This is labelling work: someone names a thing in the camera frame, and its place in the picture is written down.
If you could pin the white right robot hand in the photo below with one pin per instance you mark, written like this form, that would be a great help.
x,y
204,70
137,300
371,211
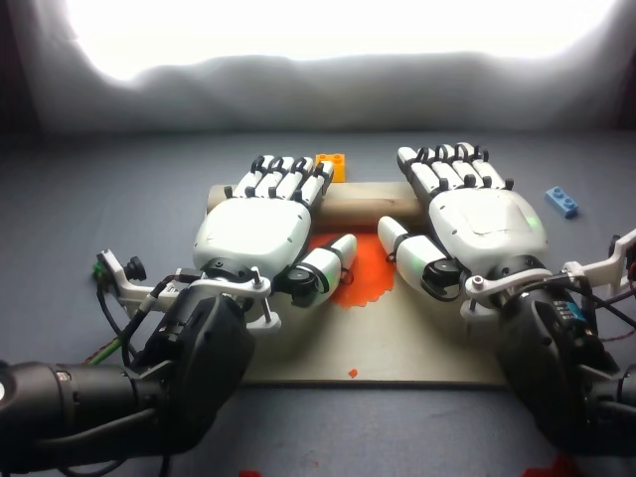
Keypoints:
x,y
487,228

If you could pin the green toy brick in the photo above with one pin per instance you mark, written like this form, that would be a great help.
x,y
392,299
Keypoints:
x,y
96,270

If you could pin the orange toy brick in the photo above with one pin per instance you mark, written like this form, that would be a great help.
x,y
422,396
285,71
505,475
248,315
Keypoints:
x,y
338,166

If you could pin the light wooden board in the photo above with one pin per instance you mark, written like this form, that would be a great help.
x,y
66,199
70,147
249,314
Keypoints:
x,y
397,338

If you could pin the wooden rolling pin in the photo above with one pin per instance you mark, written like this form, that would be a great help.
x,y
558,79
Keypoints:
x,y
367,204

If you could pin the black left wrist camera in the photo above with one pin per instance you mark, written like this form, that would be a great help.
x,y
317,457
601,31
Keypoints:
x,y
135,268

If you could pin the orange play dough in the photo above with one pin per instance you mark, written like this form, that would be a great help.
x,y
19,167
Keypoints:
x,y
370,278

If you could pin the red toy brick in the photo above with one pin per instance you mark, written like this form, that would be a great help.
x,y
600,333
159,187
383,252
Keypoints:
x,y
248,473

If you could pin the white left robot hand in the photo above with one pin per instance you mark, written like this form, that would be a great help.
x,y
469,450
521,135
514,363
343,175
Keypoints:
x,y
253,233

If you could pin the white backdrop sheet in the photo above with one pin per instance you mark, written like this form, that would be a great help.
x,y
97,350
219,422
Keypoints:
x,y
318,89

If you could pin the grey table cloth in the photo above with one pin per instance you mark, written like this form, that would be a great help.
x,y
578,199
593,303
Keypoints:
x,y
74,199

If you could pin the blue flat toy brick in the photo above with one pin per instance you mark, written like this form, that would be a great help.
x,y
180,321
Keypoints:
x,y
561,201

